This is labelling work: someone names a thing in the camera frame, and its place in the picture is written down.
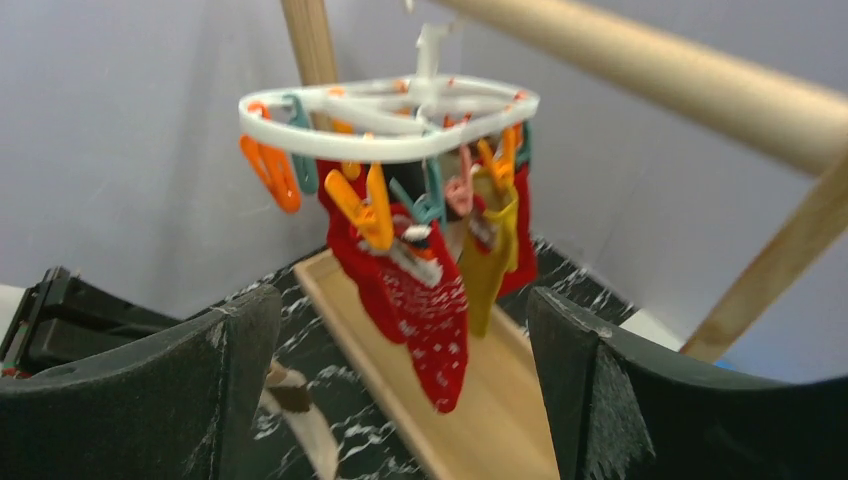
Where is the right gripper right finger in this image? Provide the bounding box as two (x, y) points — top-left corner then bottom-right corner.
(527, 288), (847, 479)

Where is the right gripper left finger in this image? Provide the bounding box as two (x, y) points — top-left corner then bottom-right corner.
(1, 285), (282, 479)

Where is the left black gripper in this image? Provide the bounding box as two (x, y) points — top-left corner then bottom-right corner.
(1, 266), (181, 378)

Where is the brown striped sock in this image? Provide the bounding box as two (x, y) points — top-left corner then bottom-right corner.
(259, 360), (339, 480)

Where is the white sock hanger with clips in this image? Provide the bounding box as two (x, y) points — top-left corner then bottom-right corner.
(238, 23), (539, 212)

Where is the wooden clothes rack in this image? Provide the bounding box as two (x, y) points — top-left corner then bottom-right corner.
(280, 0), (848, 480)

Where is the long red hanging sock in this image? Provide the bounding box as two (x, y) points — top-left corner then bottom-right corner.
(498, 163), (538, 298)

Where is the yellow hanging sock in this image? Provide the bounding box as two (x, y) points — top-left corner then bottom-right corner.
(458, 168), (518, 338)

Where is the red santa hanging sock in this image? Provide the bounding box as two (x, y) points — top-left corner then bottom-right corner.
(318, 189), (469, 414)

